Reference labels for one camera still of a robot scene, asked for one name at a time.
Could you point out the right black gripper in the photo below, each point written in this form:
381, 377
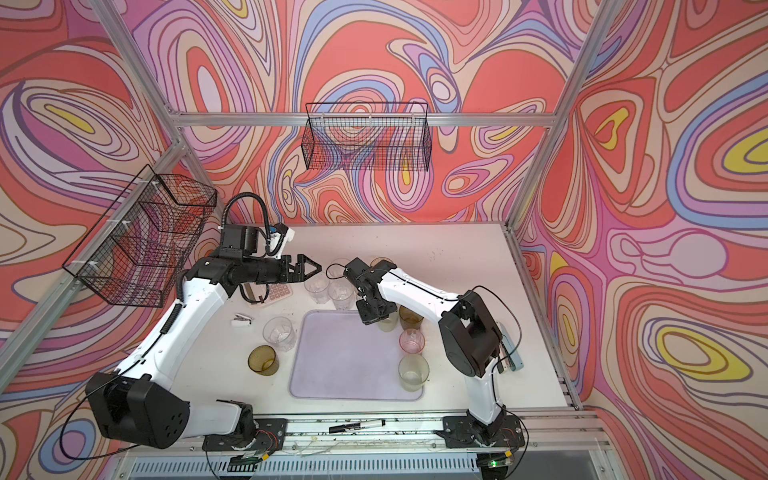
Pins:
367, 317

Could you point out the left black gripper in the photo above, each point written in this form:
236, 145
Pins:
298, 268

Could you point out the dark olive textured cup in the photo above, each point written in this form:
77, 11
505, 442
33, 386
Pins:
409, 319

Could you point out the pink transparent cup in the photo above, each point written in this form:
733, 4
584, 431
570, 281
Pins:
412, 341

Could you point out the pale green frosted large cup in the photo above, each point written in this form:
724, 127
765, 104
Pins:
413, 371

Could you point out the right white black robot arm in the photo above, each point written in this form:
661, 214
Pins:
470, 336

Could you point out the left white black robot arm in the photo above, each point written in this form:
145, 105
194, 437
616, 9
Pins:
135, 402

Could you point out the clear cup near tray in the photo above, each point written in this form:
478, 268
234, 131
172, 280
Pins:
280, 333

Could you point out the lavender plastic tray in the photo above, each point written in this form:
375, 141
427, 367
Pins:
340, 358

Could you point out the yellow transparent cup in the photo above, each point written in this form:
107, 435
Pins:
377, 260

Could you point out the clear cup back left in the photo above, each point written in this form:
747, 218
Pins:
318, 288

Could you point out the clear cup front centre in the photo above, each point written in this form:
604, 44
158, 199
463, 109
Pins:
342, 294

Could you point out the clear cup back centre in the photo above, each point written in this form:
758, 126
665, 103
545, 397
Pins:
336, 269

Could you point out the small white clip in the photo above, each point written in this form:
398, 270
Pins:
241, 321

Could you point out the dark amber cup left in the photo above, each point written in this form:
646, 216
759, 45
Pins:
263, 360

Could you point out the black white marker pen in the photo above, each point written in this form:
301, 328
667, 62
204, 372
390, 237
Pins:
354, 426

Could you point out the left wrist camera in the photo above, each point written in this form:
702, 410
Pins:
242, 241

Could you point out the black wire basket back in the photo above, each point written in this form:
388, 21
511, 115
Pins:
367, 135

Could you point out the black wire basket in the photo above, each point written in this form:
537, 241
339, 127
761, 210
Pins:
367, 135
133, 256

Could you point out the black wire basket left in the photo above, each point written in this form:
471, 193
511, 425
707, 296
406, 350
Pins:
133, 256

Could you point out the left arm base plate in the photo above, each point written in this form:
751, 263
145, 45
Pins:
266, 435

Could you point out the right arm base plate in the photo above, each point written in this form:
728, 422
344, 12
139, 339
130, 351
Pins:
465, 431

